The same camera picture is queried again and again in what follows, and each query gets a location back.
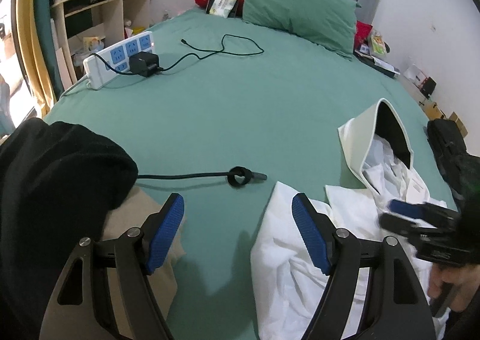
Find beige folded garment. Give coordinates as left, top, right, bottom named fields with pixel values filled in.
left=100, top=186, right=187, bottom=340

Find person right hand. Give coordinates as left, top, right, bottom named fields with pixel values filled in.
left=428, top=263, right=480, bottom=313

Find black charging cable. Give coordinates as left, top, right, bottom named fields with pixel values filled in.
left=157, top=33, right=266, bottom=73

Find books and snack pile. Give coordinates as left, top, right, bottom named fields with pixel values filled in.
left=354, top=29, right=400, bottom=78

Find small black speaker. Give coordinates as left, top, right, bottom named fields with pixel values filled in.
left=420, top=77, right=437, bottom=99

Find white bedside cabinet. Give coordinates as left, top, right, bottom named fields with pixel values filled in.
left=396, top=75, right=428, bottom=105

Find black cable with velcro strap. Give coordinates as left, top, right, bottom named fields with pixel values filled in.
left=136, top=165, right=269, bottom=189

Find black power adapter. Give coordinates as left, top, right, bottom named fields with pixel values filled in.
left=128, top=52, right=160, bottom=77

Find cardboard boxes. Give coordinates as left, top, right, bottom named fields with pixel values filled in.
left=424, top=102, right=468, bottom=138

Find black folded garment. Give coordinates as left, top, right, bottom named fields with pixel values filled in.
left=1, top=118, right=138, bottom=339

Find black clothes pile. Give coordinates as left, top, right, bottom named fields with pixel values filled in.
left=426, top=119, right=479, bottom=210

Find green bed sheet mattress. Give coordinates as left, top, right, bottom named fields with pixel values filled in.
left=46, top=9, right=425, bottom=339

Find white blue power strip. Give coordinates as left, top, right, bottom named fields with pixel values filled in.
left=83, top=31, right=155, bottom=91

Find white hooded jacket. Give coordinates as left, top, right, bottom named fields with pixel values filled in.
left=250, top=101, right=453, bottom=339

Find teal curtain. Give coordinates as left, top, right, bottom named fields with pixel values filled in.
left=33, top=0, right=64, bottom=99

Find wooden computer desk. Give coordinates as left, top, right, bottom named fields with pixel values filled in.
left=49, top=0, right=151, bottom=85

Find green pillow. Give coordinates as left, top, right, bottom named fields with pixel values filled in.
left=242, top=0, right=357, bottom=59

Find yellow curtain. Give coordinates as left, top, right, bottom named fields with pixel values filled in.
left=16, top=0, right=56, bottom=117

